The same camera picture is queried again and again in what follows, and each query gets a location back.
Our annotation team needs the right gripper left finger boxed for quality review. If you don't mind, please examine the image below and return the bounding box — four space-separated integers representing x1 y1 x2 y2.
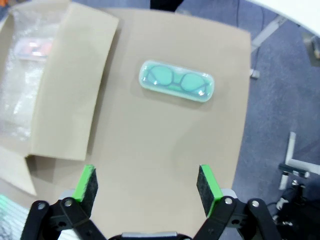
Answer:
19 164 110 240

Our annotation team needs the brown cardboard shipping box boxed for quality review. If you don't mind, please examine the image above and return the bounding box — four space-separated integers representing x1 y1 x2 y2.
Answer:
0 3 120 197

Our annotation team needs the white desk leg frame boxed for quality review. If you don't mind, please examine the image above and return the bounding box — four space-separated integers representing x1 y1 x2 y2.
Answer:
278 131 312 191

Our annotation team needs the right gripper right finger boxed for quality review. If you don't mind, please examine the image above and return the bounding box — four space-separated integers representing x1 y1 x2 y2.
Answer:
193 164 282 240

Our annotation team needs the red glasses case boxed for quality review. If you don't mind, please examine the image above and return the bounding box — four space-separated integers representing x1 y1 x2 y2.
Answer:
13 37 55 62

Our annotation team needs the grey desk leg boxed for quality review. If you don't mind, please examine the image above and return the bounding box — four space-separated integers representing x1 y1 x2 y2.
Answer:
250 15 288 80

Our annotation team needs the clear bubble wrap sheet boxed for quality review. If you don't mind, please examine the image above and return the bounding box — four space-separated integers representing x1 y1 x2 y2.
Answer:
0 9 66 143

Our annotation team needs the white desk top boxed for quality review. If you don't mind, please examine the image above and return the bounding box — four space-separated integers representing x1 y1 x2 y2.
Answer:
249 0 320 38

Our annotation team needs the black equipment with cables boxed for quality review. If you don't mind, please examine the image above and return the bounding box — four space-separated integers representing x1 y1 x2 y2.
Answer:
266 178 320 240

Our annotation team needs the translucent teal glasses case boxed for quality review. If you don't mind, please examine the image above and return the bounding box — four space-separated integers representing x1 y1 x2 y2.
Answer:
138 59 216 104

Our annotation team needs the white ribbed fabric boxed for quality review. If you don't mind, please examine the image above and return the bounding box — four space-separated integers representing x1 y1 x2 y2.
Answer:
0 193 31 240

